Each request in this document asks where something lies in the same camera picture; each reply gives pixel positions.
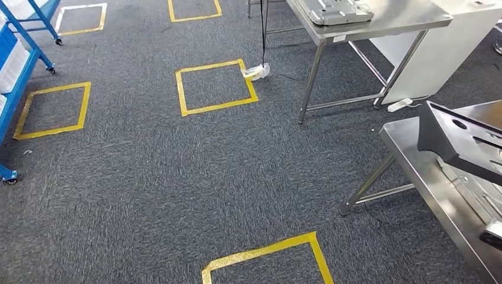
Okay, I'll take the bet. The black plastic panel part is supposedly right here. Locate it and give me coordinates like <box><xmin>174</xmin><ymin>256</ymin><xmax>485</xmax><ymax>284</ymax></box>
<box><xmin>417</xmin><ymin>101</ymin><xmax>502</xmax><ymax>187</ymax></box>

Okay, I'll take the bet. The grey metal panel part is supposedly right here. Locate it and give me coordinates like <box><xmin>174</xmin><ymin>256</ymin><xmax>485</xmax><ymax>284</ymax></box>
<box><xmin>437</xmin><ymin>156</ymin><xmax>502</xmax><ymax>226</ymax></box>
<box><xmin>297</xmin><ymin>0</ymin><xmax>375</xmax><ymax>27</ymax></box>

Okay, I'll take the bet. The steel workbench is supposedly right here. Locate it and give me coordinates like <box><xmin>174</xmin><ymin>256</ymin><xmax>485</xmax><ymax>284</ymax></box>
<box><xmin>339</xmin><ymin>99</ymin><xmax>502</xmax><ymax>284</ymax></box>

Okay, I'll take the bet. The blue metal shelf rack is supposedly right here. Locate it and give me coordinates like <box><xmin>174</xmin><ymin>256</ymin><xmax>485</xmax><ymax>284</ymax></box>
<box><xmin>0</xmin><ymin>0</ymin><xmax>63</xmax><ymax>46</ymax></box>
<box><xmin>0</xmin><ymin>0</ymin><xmax>56</xmax><ymax>186</ymax></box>

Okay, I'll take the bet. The plastic-wrapped plug bundle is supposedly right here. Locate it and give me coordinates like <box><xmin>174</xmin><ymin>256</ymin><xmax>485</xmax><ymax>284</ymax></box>
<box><xmin>241</xmin><ymin>62</ymin><xmax>271</xmax><ymax>82</ymax></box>

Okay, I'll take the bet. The white power strip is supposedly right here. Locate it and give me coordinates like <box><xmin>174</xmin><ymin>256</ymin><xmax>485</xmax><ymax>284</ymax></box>
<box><xmin>387</xmin><ymin>98</ymin><xmax>414</xmax><ymax>113</ymax></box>

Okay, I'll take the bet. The steel table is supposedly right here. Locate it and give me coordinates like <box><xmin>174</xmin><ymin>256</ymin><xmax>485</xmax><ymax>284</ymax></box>
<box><xmin>247</xmin><ymin>0</ymin><xmax>453</xmax><ymax>125</ymax></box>

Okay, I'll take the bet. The white cabinet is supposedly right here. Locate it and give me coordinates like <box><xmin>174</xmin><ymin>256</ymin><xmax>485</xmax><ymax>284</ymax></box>
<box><xmin>368</xmin><ymin>0</ymin><xmax>502</xmax><ymax>106</ymax></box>

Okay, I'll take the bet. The black hanging cable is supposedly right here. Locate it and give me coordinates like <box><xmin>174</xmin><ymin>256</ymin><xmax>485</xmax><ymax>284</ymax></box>
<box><xmin>259</xmin><ymin>0</ymin><xmax>268</xmax><ymax>67</ymax></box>

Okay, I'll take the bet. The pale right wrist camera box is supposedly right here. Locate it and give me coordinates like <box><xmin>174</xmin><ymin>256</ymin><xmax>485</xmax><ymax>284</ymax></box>
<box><xmin>479</xmin><ymin>220</ymin><xmax>502</xmax><ymax>251</ymax></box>

